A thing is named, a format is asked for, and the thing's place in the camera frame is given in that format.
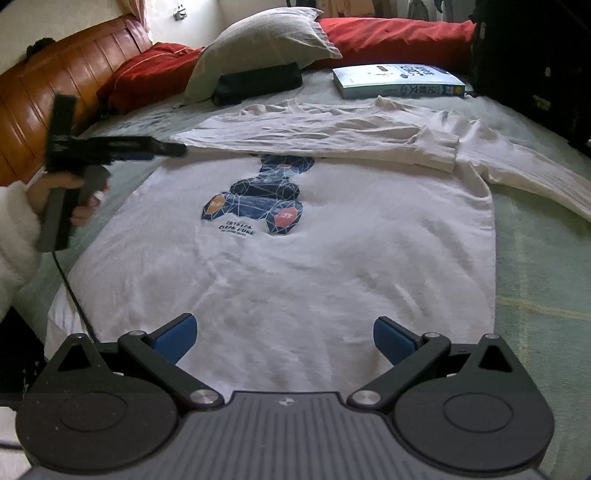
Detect light blue book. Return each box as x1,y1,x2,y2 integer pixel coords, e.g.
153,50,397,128
332,64,467,100

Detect wooden headboard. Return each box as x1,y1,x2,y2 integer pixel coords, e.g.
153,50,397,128
0,13,153,188

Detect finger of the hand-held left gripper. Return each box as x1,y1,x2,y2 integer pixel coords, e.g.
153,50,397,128
150,141,188,158

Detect orange curtain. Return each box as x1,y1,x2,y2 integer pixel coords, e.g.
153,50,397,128
117,0,148,28

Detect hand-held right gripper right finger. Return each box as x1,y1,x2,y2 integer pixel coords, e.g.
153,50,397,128
346,316,527,411

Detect person's left hand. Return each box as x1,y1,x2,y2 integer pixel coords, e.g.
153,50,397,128
28,174,112,228

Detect grey pillow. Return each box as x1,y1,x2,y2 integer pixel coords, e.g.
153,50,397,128
182,7,342,107

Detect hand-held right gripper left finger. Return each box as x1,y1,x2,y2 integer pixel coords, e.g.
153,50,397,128
44,313,227,411

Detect white printed sweatshirt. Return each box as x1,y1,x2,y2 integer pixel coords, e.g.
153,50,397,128
46,97,591,402

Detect black backpack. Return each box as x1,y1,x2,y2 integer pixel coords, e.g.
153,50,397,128
468,0,591,153

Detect red quilt roll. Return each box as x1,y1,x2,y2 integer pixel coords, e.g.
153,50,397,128
97,17,476,115

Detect black pouch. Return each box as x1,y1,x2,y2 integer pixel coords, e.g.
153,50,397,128
211,62,303,107

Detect black cable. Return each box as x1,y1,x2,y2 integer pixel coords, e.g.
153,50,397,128
52,249,100,344

